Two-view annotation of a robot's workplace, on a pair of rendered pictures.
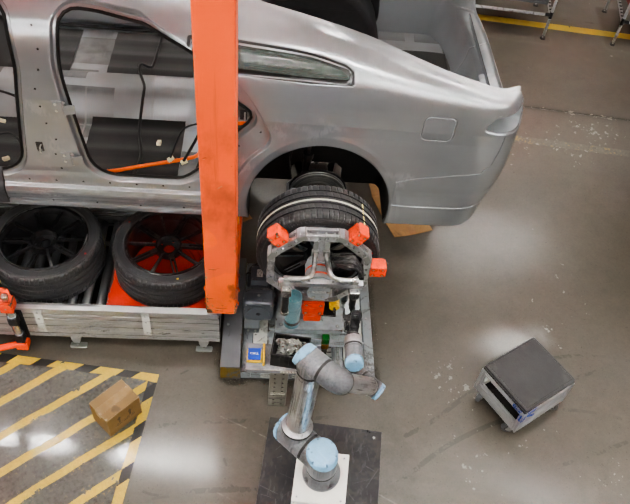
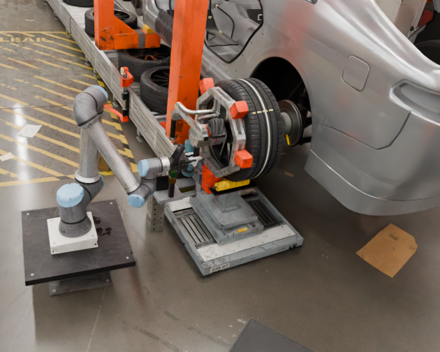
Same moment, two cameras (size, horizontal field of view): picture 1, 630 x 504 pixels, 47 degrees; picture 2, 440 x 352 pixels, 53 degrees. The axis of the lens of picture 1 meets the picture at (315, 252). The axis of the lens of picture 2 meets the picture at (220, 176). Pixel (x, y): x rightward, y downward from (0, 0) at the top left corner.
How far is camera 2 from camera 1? 3.06 m
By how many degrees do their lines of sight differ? 47
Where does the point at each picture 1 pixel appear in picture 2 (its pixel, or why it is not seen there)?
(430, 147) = (346, 93)
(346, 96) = (307, 12)
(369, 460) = (104, 259)
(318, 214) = (232, 83)
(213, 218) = (175, 37)
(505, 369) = (257, 334)
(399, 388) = (209, 296)
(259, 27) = not seen: outside the picture
